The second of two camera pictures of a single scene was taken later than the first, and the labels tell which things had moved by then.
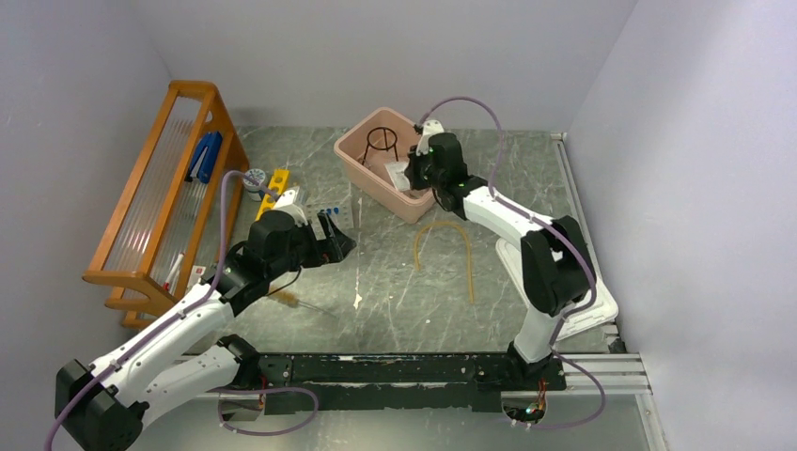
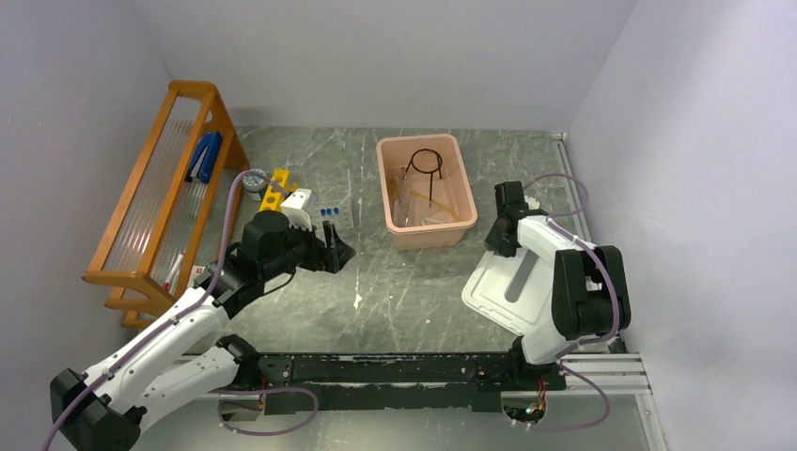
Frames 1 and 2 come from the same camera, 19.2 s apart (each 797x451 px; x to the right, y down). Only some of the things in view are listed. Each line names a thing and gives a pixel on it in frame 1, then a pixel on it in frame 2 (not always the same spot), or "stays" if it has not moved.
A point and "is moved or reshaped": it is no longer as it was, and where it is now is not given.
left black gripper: [341, 242] stays
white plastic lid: [597, 308] is moved or reshaped
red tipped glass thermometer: [166, 285] stays
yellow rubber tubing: [468, 247] to [436, 203]
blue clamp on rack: [204, 157] stays
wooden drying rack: [177, 221] stays
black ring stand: [382, 148] is moved or reshaped
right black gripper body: [420, 174] to [501, 244]
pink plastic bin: [383, 137] is moved or reshaped
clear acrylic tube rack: [342, 213] stays
